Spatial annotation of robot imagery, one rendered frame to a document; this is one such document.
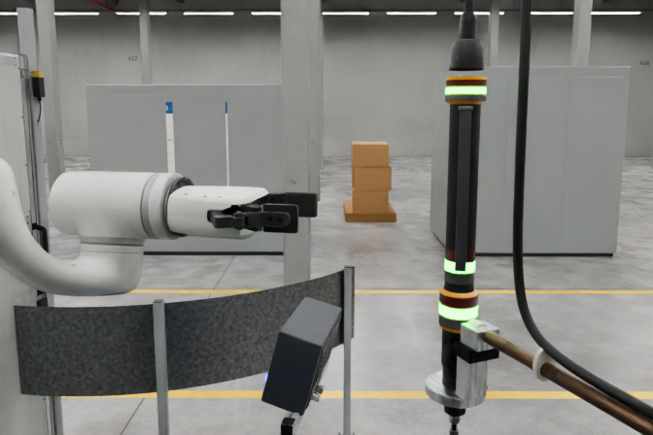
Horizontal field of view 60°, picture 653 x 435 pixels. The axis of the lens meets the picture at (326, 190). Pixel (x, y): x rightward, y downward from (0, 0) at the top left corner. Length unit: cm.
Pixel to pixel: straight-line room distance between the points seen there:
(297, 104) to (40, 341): 301
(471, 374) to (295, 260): 451
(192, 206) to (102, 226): 12
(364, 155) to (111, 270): 811
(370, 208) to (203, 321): 651
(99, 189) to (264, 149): 601
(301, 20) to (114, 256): 437
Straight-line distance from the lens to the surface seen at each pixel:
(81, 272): 72
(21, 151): 273
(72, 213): 76
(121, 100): 708
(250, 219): 62
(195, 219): 67
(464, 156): 62
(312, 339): 137
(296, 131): 495
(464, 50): 63
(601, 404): 54
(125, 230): 73
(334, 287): 291
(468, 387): 68
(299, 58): 496
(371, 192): 884
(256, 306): 264
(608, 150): 738
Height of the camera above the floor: 177
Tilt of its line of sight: 8 degrees down
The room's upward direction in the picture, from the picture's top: straight up
